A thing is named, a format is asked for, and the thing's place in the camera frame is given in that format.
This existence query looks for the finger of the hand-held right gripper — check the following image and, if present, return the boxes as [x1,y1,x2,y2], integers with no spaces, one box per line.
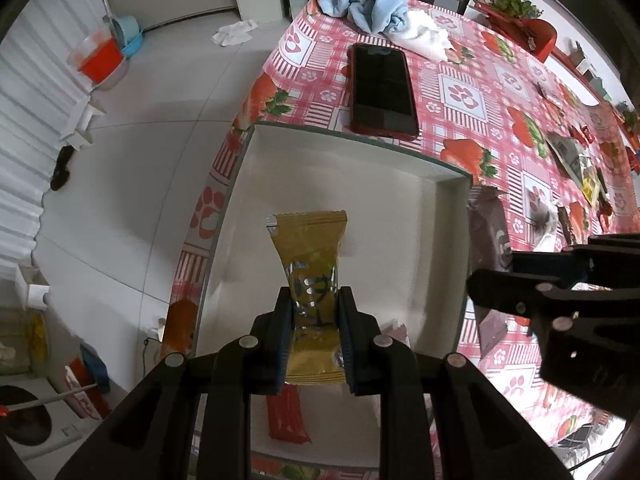
[509,234,640,288]
[466,268,591,328]

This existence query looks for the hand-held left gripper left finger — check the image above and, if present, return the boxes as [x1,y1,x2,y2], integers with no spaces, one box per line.
[55,287,296,480]

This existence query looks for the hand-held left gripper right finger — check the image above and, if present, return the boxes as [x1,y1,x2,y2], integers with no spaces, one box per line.
[336,286,576,480]

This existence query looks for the clear packet dark contents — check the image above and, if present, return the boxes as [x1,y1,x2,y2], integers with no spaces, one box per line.
[529,200,576,252]

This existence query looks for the mauve snack packet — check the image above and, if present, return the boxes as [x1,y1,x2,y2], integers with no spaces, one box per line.
[467,185,513,361]

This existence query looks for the white cardboard box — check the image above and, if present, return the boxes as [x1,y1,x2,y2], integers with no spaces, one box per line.
[192,121,473,471]

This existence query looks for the pink snack packet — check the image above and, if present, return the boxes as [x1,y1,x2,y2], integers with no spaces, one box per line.
[380,322,411,346]

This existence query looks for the orange-red flat snack packet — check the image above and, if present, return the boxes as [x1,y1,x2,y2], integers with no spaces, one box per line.
[266,385,312,445]

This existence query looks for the small yellow snack packet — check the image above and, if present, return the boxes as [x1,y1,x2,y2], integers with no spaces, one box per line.
[580,167,603,208]

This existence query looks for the grey snack packet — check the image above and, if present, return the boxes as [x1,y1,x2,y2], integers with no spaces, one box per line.
[545,132,593,188]

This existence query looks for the strawberry print tablecloth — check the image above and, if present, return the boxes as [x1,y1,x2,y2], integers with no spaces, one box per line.
[160,0,640,480]

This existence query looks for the blue plastic bag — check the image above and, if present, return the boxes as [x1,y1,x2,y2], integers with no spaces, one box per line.
[80,342,111,393]

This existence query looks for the black smartphone red case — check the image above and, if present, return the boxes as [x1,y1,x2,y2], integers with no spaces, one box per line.
[347,42,421,141]

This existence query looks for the red-tipped broom stick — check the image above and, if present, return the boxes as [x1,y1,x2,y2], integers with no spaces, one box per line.
[0,382,98,418]

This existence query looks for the yellow plastic bag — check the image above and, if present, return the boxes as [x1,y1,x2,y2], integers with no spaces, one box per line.
[27,310,51,378]

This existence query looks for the white cloth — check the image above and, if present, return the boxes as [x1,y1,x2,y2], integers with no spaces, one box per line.
[385,10,458,63]

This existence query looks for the white washing machine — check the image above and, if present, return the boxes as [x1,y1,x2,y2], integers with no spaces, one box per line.
[0,377,83,461]

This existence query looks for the black slipper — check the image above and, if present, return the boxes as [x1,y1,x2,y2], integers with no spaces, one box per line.
[50,145,73,192]

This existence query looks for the white plastic stool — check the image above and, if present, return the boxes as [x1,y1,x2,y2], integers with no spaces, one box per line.
[59,102,106,148]

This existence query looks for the white rag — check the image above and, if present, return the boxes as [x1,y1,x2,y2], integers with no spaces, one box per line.
[212,19,259,47]

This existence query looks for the light blue towel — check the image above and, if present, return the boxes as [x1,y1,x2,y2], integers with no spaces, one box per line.
[319,0,411,33]

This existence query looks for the clear bucket red contents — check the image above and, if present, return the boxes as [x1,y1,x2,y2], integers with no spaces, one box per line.
[67,30,130,91]

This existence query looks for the white pleated curtain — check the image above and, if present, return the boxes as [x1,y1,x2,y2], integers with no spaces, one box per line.
[0,0,121,261]

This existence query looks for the grey mop handle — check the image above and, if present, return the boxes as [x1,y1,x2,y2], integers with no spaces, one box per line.
[97,0,117,43]

